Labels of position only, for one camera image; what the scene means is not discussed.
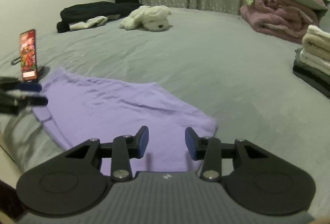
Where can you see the person's dark maroon clothing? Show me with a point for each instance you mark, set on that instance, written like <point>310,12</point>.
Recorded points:
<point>10,200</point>

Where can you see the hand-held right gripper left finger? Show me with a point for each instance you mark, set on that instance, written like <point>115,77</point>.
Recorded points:
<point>142,141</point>

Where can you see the dark grey folded garment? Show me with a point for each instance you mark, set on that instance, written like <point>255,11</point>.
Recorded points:
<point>312,82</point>

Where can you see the thin white folded garment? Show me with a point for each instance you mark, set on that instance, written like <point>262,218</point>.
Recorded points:
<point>319,32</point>

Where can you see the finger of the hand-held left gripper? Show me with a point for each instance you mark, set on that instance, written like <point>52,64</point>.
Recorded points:
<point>23,102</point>
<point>29,87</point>

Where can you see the lilac purple pants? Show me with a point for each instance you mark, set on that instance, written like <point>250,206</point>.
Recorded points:
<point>116,105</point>

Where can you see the white plush dog toy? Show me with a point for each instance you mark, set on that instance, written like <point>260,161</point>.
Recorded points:
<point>152,17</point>

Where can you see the cream white garment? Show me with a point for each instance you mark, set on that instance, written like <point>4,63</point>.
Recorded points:
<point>87,23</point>

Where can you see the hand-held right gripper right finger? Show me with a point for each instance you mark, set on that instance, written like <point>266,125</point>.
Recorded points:
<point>191,144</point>

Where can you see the pink folded quilt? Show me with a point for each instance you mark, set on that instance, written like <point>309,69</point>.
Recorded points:
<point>278,15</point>

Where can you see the black crumpled garment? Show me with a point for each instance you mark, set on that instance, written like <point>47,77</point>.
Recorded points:
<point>98,8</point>

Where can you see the smartphone with lit screen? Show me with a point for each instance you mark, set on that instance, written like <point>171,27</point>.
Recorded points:
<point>28,56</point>

